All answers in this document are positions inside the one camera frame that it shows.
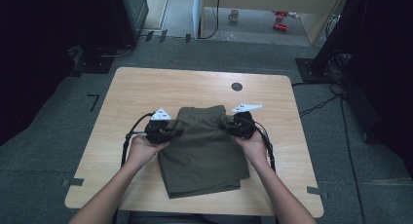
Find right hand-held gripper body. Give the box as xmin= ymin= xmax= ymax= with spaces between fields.
xmin=230 ymin=102 xmax=264 ymax=140

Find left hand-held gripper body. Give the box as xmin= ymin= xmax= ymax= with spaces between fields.
xmin=144 ymin=107 xmax=176 ymax=145

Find olive green shorts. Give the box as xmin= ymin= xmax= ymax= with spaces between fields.
xmin=157 ymin=104 xmax=251 ymax=200

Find person's right hand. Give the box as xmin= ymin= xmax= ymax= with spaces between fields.
xmin=231 ymin=131 xmax=270 ymax=169

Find person's left hand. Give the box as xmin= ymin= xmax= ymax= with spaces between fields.
xmin=125 ymin=134 xmax=170 ymax=170

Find person's dark clothing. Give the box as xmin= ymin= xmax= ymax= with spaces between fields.
xmin=111 ymin=210 xmax=277 ymax=224

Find beige mug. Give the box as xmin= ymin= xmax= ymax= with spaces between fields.
xmin=227 ymin=9 xmax=241 ymax=23

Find black cabinet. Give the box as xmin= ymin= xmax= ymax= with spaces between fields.
xmin=108 ymin=0 xmax=150 ymax=47

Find dark curtain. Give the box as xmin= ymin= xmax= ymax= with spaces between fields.
xmin=313 ymin=0 xmax=413 ymax=179
xmin=0 ymin=0 xmax=115 ymax=146

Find right hand-held gripper black cable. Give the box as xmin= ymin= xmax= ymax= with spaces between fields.
xmin=253 ymin=121 xmax=278 ymax=173

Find black stand base plate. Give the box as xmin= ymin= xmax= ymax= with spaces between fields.
xmin=294 ymin=56 xmax=335 ymax=84
xmin=73 ymin=56 xmax=115 ymax=75

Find black hanging cable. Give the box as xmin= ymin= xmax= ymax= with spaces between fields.
xmin=197 ymin=0 xmax=222 ymax=41

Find long thin black floor cable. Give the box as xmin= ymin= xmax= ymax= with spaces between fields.
xmin=339 ymin=95 xmax=367 ymax=224

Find tangled black cable bundle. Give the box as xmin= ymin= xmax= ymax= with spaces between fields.
xmin=324 ymin=50 xmax=355 ymax=83

